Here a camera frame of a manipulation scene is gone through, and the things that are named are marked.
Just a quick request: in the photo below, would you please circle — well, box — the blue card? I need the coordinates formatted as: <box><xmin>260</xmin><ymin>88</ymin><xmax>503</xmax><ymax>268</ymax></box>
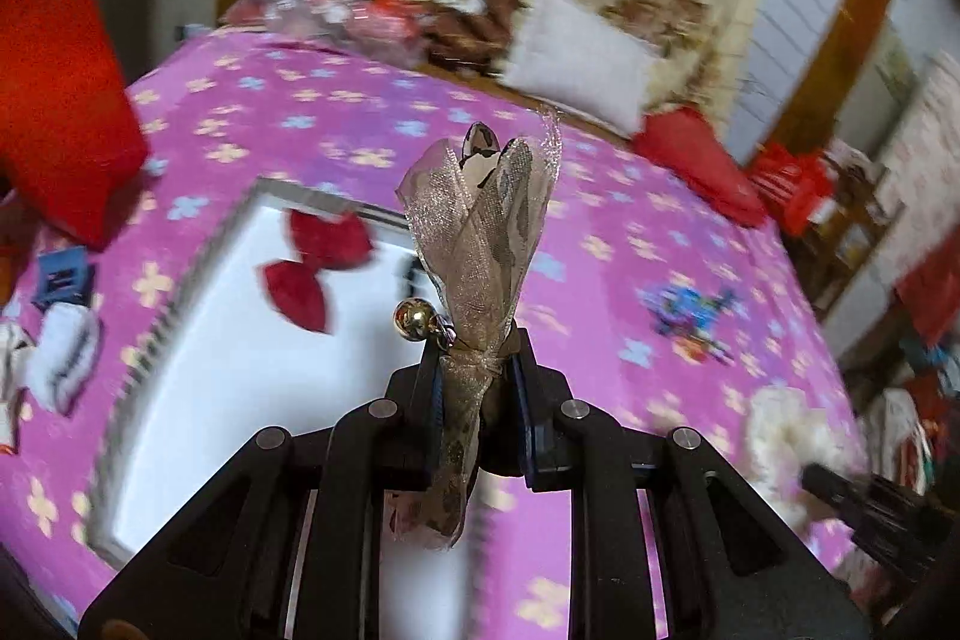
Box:
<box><xmin>36</xmin><ymin>245</ymin><xmax>97</xmax><ymax>313</ymax></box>

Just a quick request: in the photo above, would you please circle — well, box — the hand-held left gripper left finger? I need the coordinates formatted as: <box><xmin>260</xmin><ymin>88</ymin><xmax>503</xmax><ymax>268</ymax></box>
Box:
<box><xmin>79</xmin><ymin>338</ymin><xmax>451</xmax><ymax>640</ymax></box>

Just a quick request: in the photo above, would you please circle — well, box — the red pillow right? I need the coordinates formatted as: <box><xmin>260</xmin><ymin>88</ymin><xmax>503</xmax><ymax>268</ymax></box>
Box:
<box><xmin>632</xmin><ymin>107</ymin><xmax>771</xmax><ymax>229</ymax></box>

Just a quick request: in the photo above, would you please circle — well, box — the pink floral blanket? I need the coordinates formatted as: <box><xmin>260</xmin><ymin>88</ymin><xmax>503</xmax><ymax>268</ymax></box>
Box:
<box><xmin>0</xmin><ymin>29</ymin><xmax>867</xmax><ymax>640</ymax></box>

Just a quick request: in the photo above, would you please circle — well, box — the white pillow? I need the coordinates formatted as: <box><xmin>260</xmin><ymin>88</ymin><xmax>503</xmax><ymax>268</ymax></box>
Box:
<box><xmin>497</xmin><ymin>0</ymin><xmax>655</xmax><ymax>136</ymax></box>

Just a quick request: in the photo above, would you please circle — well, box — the white fabric pouch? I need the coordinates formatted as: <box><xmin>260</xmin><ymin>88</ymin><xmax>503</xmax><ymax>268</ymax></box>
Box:
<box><xmin>25</xmin><ymin>301</ymin><xmax>104</xmax><ymax>417</ymax></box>

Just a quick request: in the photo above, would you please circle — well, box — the red plastic bag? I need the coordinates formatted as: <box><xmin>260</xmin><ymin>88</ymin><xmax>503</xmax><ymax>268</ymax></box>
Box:
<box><xmin>748</xmin><ymin>143</ymin><xmax>835</xmax><ymax>238</ymax></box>

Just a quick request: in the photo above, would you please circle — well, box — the red velvet bow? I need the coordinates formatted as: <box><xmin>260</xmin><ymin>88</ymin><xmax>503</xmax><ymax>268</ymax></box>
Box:
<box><xmin>257</xmin><ymin>207</ymin><xmax>376</xmax><ymax>336</ymax></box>

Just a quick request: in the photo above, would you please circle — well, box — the colourful bead bracelet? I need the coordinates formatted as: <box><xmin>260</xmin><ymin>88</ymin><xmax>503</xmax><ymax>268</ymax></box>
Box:
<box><xmin>637</xmin><ymin>282</ymin><xmax>745</xmax><ymax>365</ymax></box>

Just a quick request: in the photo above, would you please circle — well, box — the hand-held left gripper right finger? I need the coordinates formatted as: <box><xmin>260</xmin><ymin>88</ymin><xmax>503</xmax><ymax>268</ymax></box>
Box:
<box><xmin>508</xmin><ymin>325</ymin><xmax>872</xmax><ymax>640</ymax></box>

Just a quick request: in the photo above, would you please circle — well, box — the pile of plastic packets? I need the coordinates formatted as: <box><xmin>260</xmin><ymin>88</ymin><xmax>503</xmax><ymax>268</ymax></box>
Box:
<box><xmin>223</xmin><ymin>0</ymin><xmax>485</xmax><ymax>73</ymax></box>

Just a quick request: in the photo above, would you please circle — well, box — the white tray with striped rim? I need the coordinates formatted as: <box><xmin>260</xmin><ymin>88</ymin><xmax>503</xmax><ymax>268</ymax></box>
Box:
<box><xmin>88</xmin><ymin>175</ymin><xmax>526</xmax><ymax>640</ymax></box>

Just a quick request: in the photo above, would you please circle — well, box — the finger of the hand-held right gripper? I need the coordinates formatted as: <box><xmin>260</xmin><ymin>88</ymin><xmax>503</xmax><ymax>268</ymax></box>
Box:
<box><xmin>799</xmin><ymin>462</ymin><xmax>947</xmax><ymax>582</ymax></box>

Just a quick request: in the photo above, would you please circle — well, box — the white fluffy hair tie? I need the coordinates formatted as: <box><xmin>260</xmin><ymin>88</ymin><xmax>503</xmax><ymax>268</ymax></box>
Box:
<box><xmin>741</xmin><ymin>385</ymin><xmax>857</xmax><ymax>525</ymax></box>

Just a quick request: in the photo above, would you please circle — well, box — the beige organza bow with bell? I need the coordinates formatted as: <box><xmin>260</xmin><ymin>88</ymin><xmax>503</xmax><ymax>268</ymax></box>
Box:
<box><xmin>386</xmin><ymin>104</ymin><xmax>565</xmax><ymax>551</ymax></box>

